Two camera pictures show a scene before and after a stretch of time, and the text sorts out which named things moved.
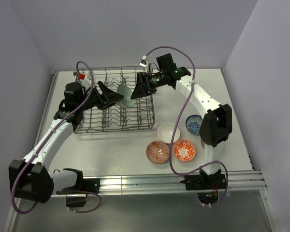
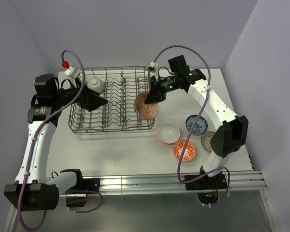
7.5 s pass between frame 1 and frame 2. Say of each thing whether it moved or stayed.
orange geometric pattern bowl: moved
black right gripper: moved
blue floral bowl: stayed
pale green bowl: moved
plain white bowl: stayed
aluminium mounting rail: stayed
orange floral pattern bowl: stayed
